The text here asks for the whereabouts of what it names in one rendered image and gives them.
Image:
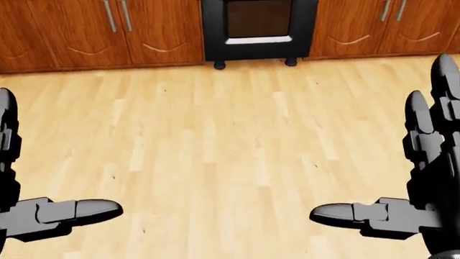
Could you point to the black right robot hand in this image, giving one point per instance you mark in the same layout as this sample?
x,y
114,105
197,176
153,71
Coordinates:
x,y
431,189

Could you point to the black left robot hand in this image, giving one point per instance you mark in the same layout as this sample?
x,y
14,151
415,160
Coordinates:
x,y
54,215

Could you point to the black stove with glass door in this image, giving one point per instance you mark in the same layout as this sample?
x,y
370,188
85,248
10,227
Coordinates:
x,y
257,51

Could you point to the wooden cabinet door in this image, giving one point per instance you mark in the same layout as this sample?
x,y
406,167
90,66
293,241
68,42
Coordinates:
x,y
165,32
82,35
420,32
18,40
455,44
345,29

